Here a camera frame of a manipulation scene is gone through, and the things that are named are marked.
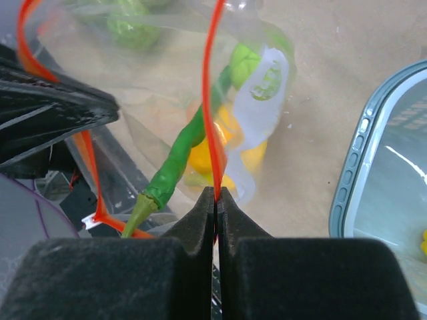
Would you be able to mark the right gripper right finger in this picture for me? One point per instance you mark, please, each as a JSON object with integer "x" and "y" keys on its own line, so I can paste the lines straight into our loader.
{"x": 265, "y": 277}

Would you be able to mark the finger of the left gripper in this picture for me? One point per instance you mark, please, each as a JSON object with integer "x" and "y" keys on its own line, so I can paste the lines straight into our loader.
{"x": 37, "y": 115}

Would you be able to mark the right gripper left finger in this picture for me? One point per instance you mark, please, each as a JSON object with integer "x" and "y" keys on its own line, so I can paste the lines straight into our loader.
{"x": 167, "y": 277}

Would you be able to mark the yellow banana toy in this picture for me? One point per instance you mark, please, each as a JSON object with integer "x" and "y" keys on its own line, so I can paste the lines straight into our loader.
{"x": 229, "y": 132}

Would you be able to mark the green chili pepper toy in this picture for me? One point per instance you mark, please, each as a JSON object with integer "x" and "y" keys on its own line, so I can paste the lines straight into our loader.
{"x": 162, "y": 185}

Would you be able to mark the light blue plastic basket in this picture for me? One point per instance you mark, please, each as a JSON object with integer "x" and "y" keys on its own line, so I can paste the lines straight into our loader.
{"x": 381, "y": 192}

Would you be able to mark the clear orange-zip bag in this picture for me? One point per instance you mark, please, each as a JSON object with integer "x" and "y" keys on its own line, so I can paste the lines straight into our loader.
{"x": 153, "y": 91}
{"x": 174, "y": 26}

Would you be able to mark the green chayote toy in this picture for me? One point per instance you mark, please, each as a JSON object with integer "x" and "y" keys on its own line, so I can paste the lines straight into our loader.
{"x": 243, "y": 60}

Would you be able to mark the orange mango toy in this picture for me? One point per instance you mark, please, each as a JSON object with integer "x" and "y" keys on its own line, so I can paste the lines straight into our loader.
{"x": 191, "y": 135}

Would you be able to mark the yellow star fruit toy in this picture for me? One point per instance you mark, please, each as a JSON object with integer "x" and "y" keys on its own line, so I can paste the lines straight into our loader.
{"x": 423, "y": 245}

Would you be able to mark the black aluminium base frame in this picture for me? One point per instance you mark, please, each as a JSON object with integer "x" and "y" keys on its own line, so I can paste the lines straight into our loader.
{"x": 70, "y": 193}

